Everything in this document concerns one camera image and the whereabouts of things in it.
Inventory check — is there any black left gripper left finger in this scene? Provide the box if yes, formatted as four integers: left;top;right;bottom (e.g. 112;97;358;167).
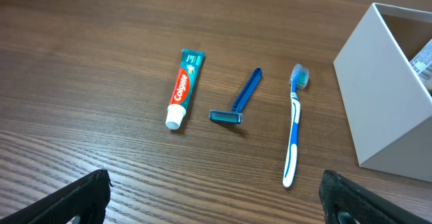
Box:
1;169;111;224

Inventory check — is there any Colgate toothpaste tube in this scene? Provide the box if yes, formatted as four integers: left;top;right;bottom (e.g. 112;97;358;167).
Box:
165;49;205;130

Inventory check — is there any white cardboard box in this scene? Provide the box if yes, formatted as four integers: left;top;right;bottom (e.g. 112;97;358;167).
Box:
333;3;431;181

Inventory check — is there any blue disposable razor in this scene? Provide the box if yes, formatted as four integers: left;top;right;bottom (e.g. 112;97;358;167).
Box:
209;67;263;125

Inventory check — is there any white lotion tube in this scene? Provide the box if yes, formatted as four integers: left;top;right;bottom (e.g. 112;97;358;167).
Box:
410;40;432;92

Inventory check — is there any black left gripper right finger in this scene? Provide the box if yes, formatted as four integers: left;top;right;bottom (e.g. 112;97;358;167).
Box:
319;170;429;224

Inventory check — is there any blue white toothbrush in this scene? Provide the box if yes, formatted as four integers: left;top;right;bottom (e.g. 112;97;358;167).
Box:
282;64;309;188

